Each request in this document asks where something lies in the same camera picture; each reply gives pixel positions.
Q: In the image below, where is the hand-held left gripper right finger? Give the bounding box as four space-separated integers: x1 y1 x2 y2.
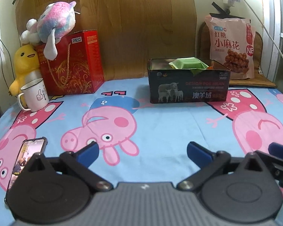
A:
177 142 270 191

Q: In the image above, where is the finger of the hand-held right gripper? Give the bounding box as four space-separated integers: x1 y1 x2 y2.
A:
256 142 283 189

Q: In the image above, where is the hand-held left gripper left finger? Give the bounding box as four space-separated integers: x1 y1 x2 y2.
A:
26 142 114 191

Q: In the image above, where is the black tin box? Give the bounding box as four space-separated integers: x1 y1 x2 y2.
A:
147 58 231 104

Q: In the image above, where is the light green snack packet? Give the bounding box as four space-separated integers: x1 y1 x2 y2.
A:
168 57 209 70

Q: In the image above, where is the blue cartoon pig bedsheet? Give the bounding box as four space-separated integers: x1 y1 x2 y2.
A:
0 76 283 217

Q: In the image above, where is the smartphone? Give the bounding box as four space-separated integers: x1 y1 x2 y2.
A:
6 137 48 193

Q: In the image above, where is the white enamel mug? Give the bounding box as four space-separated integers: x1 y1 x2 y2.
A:
17 78 50 112

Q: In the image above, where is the red gift bag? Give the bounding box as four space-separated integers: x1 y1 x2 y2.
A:
35 29 105 96

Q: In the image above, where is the yellow plush duck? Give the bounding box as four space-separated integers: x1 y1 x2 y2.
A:
9 46 42 97

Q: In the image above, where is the large pink snack bag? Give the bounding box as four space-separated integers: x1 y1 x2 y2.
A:
205 14 255 80

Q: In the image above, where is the pastel pink blue plush toy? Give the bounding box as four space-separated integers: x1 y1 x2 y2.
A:
36 1 81 60

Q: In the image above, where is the white cable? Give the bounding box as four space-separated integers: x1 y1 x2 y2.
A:
233 0 283 71

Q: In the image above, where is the wood grain wall board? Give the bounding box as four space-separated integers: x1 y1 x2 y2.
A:
15 0 196 92

